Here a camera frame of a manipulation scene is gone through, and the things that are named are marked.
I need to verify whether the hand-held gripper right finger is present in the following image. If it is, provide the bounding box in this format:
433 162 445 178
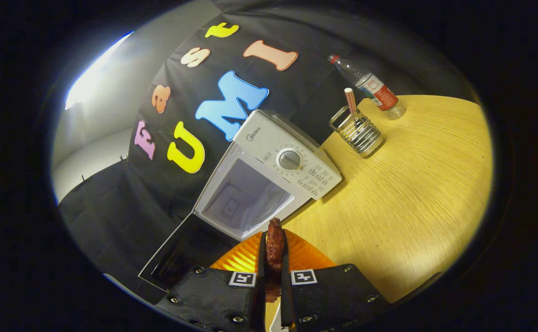
280 229 392 332

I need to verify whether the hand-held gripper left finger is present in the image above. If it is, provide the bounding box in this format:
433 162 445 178
155 231 266 332

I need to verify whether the reddish brown meat piece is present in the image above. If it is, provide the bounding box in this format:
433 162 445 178
264 218 287 303

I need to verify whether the white toaster oven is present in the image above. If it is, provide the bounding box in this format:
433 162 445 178
138 109 343 292

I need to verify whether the black backdrop cloth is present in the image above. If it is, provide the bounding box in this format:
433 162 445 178
57 0 477 305

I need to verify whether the red striped straw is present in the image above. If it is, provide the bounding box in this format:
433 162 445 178
344 88 358 114

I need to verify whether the clear red label water bottle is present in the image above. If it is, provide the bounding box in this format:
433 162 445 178
327 54 406 120

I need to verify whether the metal wire utensil holder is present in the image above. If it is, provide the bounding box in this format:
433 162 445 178
329 106 385 158

